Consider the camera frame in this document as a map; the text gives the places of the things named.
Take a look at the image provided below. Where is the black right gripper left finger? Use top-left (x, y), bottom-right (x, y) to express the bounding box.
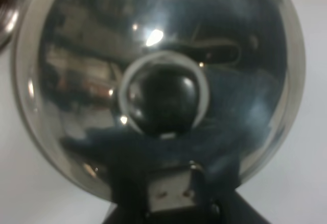
top-left (103, 198), bottom-right (153, 224)

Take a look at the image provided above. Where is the left stainless steel teacup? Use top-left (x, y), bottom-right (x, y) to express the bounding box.
top-left (1, 0), bottom-right (25, 49)

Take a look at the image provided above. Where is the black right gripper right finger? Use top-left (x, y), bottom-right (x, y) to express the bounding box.
top-left (201, 183), bottom-right (268, 224)

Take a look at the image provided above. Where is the stainless steel teapot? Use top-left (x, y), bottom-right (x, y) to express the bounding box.
top-left (12, 0), bottom-right (306, 213)

